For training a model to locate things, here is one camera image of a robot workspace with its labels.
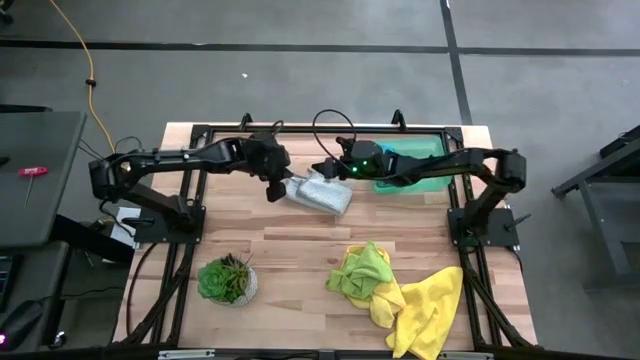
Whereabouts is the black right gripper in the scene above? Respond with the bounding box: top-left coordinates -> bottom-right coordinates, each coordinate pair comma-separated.
312,135 -> 401,180

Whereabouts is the white microfiber towel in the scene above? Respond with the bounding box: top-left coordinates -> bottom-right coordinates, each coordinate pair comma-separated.
282,168 -> 354,217

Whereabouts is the teal microfiber towel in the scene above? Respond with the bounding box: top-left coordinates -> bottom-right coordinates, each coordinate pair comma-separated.
375,141 -> 445,193

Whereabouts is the green microfiber towel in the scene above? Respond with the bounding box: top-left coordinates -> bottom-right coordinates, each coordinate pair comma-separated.
325,241 -> 395,302

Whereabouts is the yellow microfiber towel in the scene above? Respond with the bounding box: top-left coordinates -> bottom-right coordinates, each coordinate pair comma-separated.
342,244 -> 408,330
384,265 -> 465,360

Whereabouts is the translucent teal plastic bin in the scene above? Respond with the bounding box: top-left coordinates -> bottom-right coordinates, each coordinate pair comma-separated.
372,135 -> 454,195

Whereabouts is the green succulent plant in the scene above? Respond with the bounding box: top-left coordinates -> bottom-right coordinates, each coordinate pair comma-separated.
196,252 -> 256,303

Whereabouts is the white faceted plant pot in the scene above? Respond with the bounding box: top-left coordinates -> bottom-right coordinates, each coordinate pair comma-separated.
209,264 -> 260,308

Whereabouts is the white paper sheet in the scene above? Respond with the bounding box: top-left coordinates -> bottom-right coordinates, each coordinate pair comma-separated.
108,206 -> 144,249

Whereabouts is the dark grey side desk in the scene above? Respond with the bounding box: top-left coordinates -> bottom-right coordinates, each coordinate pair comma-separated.
0,110 -> 88,251

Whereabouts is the black metal cart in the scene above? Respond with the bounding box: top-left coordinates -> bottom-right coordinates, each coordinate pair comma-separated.
551,124 -> 640,291

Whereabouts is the black computer mouse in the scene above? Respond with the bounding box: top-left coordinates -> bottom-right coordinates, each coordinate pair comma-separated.
0,298 -> 46,351

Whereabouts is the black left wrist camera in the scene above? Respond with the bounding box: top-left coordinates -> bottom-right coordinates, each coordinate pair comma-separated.
248,132 -> 284,161

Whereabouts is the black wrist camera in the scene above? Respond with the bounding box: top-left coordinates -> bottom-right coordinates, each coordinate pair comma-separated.
351,139 -> 389,166
248,132 -> 284,161

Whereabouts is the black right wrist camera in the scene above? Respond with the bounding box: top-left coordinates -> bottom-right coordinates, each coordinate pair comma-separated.
351,139 -> 389,166

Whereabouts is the black metal table frame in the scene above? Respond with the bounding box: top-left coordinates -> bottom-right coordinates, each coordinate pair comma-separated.
113,108 -> 539,351

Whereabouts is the black floor cable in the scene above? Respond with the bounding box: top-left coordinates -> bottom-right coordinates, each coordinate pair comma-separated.
124,242 -> 161,337

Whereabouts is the silver metal table bracket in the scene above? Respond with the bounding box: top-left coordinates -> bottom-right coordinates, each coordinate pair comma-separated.
157,348 -> 216,360
437,351 -> 495,360

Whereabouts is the yellow extension cable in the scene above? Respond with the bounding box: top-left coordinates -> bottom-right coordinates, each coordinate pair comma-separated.
48,0 -> 118,155

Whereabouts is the red-handled hex key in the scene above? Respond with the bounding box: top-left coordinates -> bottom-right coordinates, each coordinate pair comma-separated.
18,166 -> 50,207

